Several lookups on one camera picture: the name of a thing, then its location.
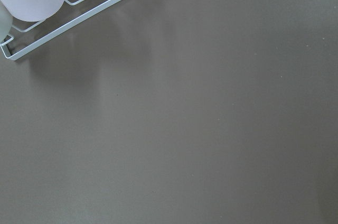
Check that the green frosted cup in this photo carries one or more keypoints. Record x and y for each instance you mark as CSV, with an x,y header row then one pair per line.
x,y
6,21

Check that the white wire cup rack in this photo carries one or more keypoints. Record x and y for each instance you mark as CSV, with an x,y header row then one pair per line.
x,y
24,37

